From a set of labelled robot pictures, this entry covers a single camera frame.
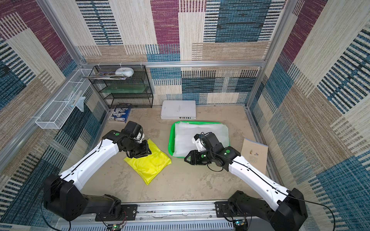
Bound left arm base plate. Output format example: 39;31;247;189
117;204;138;221

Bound small yellow raincoat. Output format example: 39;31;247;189
124;139;172;185

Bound aluminium front rail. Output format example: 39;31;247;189
48;200;273;231

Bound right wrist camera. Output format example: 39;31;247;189
191;132;224;153

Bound white round object on shelf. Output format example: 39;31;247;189
115;67;135;78

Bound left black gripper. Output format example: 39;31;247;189
124;139;153;158

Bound magazines on shelf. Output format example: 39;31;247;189
84;72;132;80

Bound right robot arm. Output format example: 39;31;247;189
184;146;308;231

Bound white raincoat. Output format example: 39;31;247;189
172;122;230;157

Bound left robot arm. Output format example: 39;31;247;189
41;131;152;221

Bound white wire wall basket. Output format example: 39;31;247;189
35;68;91;130

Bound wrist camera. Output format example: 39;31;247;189
124;121;145;143
191;132;224;153

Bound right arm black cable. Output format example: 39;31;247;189
286;193;336;231

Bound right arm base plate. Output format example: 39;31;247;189
214;201;238;218

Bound white flat box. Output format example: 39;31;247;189
161;100;196;120

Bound black wire shelf rack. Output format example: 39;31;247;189
88;64;154;109

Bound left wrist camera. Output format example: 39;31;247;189
124;121;145;143

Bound cardboard box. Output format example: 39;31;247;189
241;138;268;174

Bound green plastic basket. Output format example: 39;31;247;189
168;121;231;158

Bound blue printed packet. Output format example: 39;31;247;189
108;107;131;123

